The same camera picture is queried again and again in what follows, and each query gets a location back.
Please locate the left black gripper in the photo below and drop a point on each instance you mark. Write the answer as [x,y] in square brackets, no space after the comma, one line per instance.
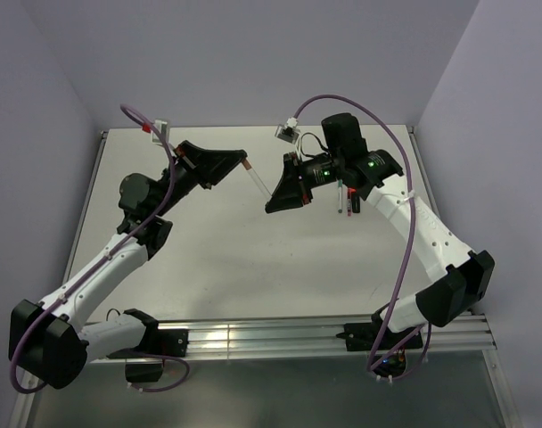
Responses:
[216,166]

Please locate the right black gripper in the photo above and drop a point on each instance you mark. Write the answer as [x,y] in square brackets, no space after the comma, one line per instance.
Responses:
[291,187]

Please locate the white brown-tip pen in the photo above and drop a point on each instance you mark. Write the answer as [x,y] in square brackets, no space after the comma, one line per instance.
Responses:
[259,183]

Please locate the brown pen cap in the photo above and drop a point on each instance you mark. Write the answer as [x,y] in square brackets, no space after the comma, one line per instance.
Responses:
[246,164]

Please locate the white green-tip pen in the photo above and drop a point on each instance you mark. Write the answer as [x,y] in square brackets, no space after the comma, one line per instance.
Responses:
[340,196]

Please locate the red pink pen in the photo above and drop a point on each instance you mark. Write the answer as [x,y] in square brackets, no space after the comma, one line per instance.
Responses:
[349,202]

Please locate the black orange highlighter pen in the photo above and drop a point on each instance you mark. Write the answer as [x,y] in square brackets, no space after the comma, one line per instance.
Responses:
[356,205]

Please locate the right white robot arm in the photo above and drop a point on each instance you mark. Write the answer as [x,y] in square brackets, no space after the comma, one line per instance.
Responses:
[459,276]

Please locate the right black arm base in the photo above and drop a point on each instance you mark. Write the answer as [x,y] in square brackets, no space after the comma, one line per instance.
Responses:
[361,337]

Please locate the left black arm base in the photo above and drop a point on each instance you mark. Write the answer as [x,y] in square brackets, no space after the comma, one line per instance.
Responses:
[167,346]

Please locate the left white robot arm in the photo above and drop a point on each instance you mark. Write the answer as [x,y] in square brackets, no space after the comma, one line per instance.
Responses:
[51,339]

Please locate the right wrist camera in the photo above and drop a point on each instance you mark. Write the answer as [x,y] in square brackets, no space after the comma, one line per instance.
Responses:
[289,132]

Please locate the aluminium rail frame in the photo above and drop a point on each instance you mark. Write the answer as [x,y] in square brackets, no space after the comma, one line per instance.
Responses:
[467,388]

